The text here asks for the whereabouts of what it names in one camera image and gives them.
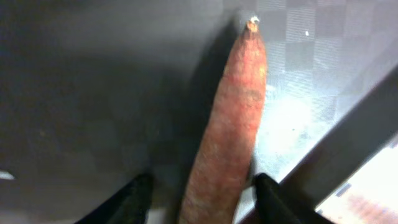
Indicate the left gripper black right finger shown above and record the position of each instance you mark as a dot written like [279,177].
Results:
[275,206]

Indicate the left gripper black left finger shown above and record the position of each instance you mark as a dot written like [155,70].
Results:
[129,205]

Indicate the orange carrot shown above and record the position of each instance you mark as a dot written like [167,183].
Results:
[222,163]

